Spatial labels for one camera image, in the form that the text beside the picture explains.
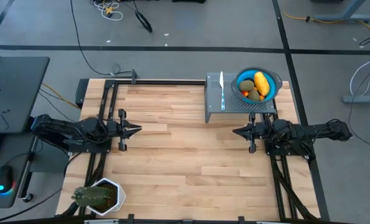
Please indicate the black aluminium table frame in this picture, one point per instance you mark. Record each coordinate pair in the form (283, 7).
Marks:
(160, 82)

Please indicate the dark grey desk top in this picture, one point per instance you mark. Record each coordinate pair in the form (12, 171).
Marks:
(16, 93)

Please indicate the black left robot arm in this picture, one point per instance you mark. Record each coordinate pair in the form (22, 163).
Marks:
(63, 127)

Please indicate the black computer mouse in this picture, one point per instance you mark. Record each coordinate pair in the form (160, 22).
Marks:
(3, 177)

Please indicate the blue collapsible bowl grey rim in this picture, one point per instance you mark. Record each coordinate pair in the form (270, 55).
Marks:
(250, 74)

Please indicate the grey desk foot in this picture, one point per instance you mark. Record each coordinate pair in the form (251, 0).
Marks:
(365, 99)

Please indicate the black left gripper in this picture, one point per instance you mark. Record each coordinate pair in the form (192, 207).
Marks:
(116, 129)

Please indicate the green cactus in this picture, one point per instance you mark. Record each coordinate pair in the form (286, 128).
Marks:
(91, 196)

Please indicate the brown kiwi fruit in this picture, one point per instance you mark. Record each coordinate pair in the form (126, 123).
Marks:
(246, 85)
(253, 95)

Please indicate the grey rolling side table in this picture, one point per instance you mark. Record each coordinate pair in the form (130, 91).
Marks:
(16, 149)

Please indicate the yellow orange mango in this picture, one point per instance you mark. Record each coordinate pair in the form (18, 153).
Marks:
(261, 84)

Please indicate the orange toy pepper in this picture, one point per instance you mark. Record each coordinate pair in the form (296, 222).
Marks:
(261, 97)

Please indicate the white hexagonal plant pot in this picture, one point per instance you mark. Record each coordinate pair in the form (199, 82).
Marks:
(119, 196)

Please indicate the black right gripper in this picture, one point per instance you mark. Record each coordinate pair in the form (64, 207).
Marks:
(260, 130)

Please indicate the grey desk leg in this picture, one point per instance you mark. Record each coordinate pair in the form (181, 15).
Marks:
(343, 16)

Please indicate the grey perforated metal riser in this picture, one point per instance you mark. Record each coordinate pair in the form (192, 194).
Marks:
(212, 105)

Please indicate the orange red pear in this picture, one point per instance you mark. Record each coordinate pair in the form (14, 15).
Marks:
(244, 93)

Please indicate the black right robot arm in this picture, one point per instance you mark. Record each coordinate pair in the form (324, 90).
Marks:
(312, 130)

